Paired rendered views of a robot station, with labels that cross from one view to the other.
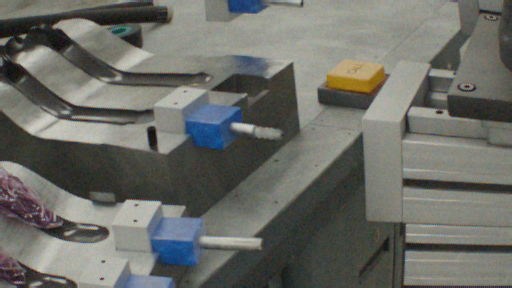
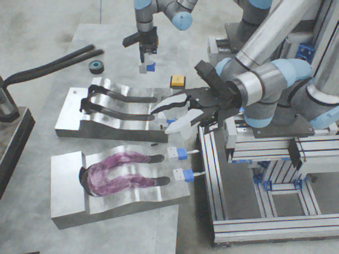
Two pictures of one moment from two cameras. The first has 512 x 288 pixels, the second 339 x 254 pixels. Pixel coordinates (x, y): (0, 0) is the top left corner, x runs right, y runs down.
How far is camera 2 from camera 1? 0.83 m
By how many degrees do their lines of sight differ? 34
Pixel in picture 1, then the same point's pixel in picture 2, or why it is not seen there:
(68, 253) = (158, 167)
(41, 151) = (123, 132)
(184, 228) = (183, 152)
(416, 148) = (240, 138)
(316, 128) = not seen: hidden behind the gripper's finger
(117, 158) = (151, 132)
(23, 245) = (148, 171)
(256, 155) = not seen: hidden behind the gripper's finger
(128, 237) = (173, 158)
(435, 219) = (242, 147)
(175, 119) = (164, 120)
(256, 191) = not seen: hidden behind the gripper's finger
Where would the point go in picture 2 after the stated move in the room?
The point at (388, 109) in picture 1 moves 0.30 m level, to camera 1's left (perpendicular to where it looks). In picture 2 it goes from (232, 130) to (163, 161)
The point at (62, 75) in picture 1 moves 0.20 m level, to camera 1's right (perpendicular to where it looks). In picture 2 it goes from (113, 103) to (153, 89)
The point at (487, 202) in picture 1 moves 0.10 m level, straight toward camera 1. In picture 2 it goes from (255, 143) to (265, 164)
